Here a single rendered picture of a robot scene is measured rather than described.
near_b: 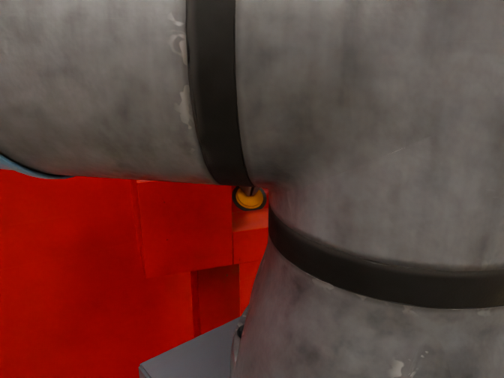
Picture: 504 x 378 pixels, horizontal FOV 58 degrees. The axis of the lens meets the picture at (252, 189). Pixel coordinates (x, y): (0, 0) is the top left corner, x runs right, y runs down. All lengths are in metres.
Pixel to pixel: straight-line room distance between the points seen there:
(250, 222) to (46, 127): 0.43
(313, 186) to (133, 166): 0.07
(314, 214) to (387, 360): 0.05
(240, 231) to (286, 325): 0.38
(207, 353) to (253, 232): 0.31
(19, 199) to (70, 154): 0.63
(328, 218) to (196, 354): 0.14
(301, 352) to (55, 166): 0.12
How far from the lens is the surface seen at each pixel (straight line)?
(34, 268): 0.85
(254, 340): 0.20
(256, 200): 0.62
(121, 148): 0.16
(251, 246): 0.57
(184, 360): 0.26
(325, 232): 0.15
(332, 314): 0.17
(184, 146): 0.15
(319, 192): 0.15
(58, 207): 0.81
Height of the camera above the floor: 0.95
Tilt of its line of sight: 20 degrees down
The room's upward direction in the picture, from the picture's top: straight up
